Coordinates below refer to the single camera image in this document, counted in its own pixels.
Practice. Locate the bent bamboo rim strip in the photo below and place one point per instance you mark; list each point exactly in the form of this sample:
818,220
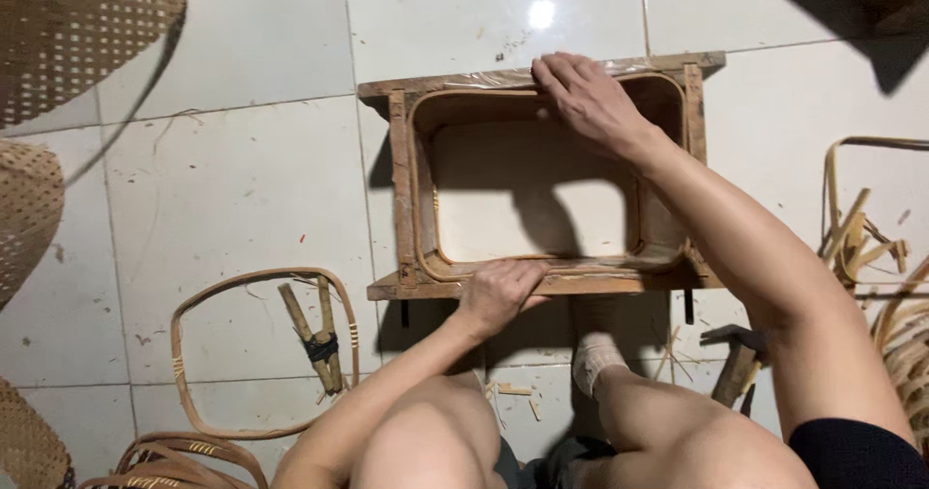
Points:
424,242

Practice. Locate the wooden rectangular frame mould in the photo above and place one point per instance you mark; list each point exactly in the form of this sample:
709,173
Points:
401,206

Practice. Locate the dark shorts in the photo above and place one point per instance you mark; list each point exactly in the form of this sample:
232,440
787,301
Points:
551,463

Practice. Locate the bamboo scrap pieces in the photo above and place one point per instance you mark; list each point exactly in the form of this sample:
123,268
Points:
515,395

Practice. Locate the white sock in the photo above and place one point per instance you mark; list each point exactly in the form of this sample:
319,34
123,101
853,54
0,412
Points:
595,358

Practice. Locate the bamboo clamp with black band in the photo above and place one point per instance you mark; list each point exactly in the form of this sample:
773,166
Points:
321,347

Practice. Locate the rounded rectangular bamboo hoop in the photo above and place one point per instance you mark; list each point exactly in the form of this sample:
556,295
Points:
178,373

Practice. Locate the person's legs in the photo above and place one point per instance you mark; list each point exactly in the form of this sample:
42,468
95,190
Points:
653,438

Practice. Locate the heap of bamboo strips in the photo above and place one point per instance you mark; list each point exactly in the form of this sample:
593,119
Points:
882,286

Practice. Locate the person's left hand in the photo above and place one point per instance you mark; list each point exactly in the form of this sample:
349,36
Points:
499,294

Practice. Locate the large woven bamboo basket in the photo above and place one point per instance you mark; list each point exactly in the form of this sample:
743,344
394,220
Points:
65,39

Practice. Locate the person's left fingers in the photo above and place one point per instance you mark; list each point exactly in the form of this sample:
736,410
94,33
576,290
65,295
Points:
517,275

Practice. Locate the black sleeve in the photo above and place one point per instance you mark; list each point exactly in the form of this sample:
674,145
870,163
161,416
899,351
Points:
860,454

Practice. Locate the person's right hand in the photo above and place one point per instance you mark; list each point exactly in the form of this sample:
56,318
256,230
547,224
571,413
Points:
589,99

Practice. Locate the stack of bamboo hoops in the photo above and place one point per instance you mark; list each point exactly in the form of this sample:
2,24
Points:
167,463

